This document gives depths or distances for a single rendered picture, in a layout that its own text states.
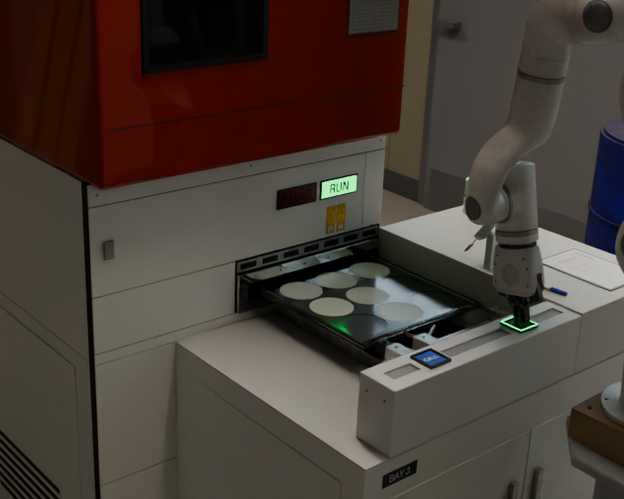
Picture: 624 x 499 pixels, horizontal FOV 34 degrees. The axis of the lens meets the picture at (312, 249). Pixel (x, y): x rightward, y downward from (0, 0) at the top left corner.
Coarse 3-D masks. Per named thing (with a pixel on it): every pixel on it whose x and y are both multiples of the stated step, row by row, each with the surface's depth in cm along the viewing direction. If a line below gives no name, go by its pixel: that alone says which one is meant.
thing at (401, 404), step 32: (544, 320) 213; (576, 320) 214; (416, 352) 196; (448, 352) 198; (480, 352) 197; (512, 352) 202; (544, 352) 210; (384, 384) 184; (416, 384) 185; (448, 384) 192; (480, 384) 199; (512, 384) 206; (544, 384) 214; (384, 416) 185; (416, 416) 188; (448, 416) 195; (384, 448) 187
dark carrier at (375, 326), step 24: (384, 264) 253; (264, 288) 237; (336, 288) 238; (384, 288) 240; (408, 288) 240; (432, 288) 240; (312, 312) 226; (360, 312) 227; (432, 312) 228; (360, 336) 215
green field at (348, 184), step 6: (336, 180) 244; (342, 180) 245; (348, 180) 246; (354, 180) 248; (324, 186) 242; (330, 186) 243; (336, 186) 244; (342, 186) 246; (348, 186) 247; (354, 186) 248; (324, 192) 242; (330, 192) 244; (336, 192) 245; (342, 192) 246
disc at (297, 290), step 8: (280, 288) 237; (288, 288) 237; (296, 288) 237; (304, 288) 238; (312, 288) 238; (320, 288) 238; (288, 296) 233; (296, 296) 233; (304, 296) 233; (312, 296) 234
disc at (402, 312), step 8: (384, 304) 231; (392, 304) 231; (400, 304) 231; (408, 304) 232; (384, 312) 227; (392, 312) 227; (400, 312) 227; (408, 312) 228; (416, 312) 228; (392, 320) 224; (400, 320) 224; (408, 320) 224
